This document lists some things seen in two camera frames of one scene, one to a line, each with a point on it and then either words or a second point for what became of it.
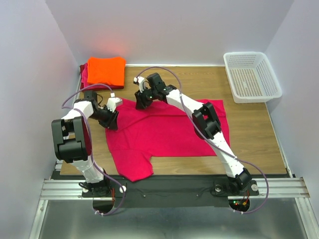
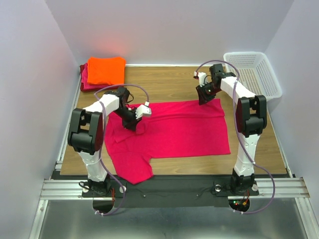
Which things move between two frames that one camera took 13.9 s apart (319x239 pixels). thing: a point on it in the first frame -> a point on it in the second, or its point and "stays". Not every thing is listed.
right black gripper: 140,100 -> 203,98
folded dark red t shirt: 90,89 stays
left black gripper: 113,125 -> 131,125
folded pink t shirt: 84,78 stays
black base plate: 170,191 stays
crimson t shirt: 164,129 stays
